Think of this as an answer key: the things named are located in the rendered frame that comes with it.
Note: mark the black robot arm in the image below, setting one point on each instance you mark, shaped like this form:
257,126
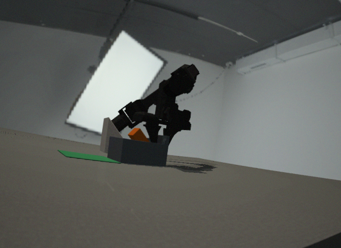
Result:
182,81

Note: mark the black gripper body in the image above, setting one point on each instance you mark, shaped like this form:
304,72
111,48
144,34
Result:
152,119

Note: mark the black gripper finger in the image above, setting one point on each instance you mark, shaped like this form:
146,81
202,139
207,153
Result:
152,131
170,132

